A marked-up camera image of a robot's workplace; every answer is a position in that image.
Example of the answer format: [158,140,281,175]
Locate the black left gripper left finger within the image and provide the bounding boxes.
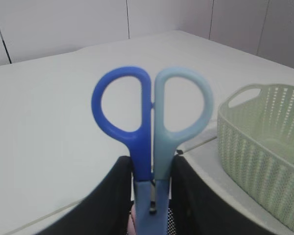
[39,156,132,235]

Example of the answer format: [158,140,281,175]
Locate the blue scissors with sheath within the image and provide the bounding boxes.
[91,66,214,235]

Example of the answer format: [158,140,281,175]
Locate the green plastic woven basket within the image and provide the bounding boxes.
[217,84,294,232]

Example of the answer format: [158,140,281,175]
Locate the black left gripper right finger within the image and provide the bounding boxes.
[170,155,284,235]

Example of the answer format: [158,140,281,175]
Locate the pink scissors purple sheath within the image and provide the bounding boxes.
[127,205,136,235]

